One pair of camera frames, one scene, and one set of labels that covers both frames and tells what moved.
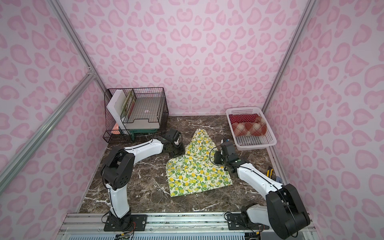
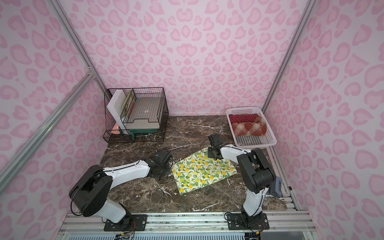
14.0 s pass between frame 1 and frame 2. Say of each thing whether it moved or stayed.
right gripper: moved
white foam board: stayed
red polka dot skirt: stayed
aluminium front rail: stayed
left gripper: moved
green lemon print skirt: moved
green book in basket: stayed
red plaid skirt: stayed
